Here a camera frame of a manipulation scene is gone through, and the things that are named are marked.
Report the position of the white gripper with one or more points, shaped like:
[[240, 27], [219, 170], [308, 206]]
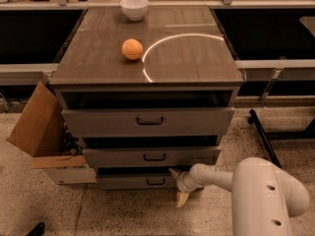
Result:
[[182, 183]]

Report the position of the grey drawer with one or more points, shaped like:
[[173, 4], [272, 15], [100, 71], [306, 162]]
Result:
[[150, 156], [135, 181], [155, 122]]

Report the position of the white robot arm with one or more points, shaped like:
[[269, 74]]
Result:
[[263, 197]]

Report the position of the grey drawer cabinet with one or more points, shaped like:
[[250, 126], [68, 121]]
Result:
[[185, 64]]

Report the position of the open cardboard box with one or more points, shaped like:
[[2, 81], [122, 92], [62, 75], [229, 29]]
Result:
[[40, 133]]

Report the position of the black stand base bar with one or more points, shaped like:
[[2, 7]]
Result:
[[253, 119]]

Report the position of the orange fruit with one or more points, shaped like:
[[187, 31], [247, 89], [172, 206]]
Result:
[[132, 49]]

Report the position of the black object on floor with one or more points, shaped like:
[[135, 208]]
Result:
[[38, 230]]

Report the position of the white bowl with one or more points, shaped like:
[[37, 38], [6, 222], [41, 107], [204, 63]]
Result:
[[134, 10]]

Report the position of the metal rail bracket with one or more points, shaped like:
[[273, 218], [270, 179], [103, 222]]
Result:
[[269, 84]]

